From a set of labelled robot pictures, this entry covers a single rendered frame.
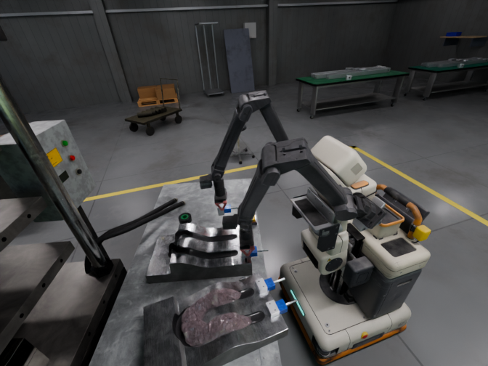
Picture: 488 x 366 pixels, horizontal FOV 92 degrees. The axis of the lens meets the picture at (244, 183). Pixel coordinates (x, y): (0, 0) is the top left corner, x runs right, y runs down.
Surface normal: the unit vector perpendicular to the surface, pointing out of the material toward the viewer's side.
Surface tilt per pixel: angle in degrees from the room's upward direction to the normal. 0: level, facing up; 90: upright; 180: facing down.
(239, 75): 76
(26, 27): 90
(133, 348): 0
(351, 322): 0
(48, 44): 90
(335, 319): 0
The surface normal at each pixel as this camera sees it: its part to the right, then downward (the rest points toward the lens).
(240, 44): 0.27, 0.29
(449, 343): -0.05, -0.84
